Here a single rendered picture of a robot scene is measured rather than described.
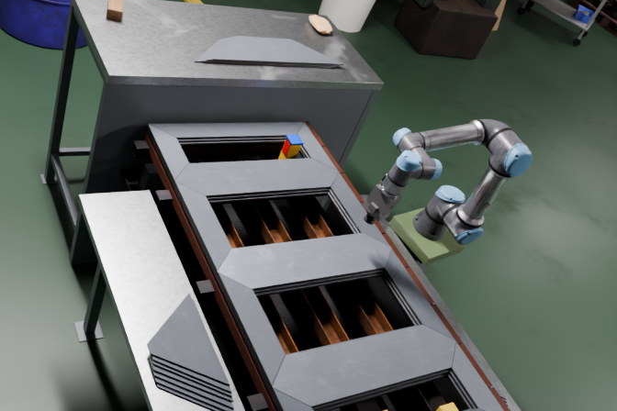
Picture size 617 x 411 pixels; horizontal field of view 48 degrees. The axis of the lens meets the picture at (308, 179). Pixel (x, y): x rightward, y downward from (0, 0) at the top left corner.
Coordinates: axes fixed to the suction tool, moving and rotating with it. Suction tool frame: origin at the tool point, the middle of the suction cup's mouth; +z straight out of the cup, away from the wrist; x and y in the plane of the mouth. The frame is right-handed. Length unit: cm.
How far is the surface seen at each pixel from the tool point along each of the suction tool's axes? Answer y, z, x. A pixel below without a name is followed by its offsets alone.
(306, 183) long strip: -34.2, 15.9, 9.6
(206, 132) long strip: -76, 20, -10
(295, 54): -87, -6, 41
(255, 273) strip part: -7.6, 18.0, -43.1
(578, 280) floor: 63, 79, 229
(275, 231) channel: -27.8, 33.0, -4.7
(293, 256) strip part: -7.1, 16.7, -24.9
